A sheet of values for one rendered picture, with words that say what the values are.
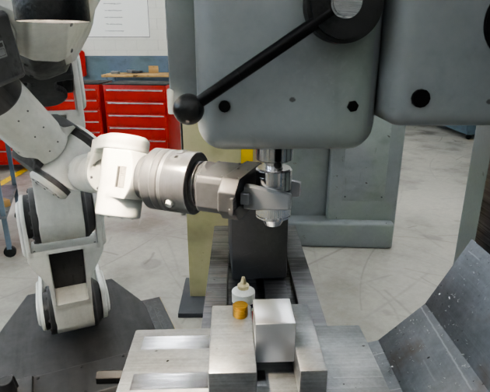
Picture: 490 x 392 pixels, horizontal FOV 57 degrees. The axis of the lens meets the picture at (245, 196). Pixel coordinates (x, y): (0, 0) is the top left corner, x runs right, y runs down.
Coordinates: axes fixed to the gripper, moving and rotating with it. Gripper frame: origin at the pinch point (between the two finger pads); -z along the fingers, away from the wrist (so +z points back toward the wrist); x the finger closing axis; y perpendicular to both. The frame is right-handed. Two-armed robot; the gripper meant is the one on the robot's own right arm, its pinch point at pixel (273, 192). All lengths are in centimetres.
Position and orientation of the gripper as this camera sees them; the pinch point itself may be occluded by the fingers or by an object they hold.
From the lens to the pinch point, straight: 59.0
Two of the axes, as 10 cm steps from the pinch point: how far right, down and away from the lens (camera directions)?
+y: -0.1, 9.5, 3.3
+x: 3.3, -3.0, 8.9
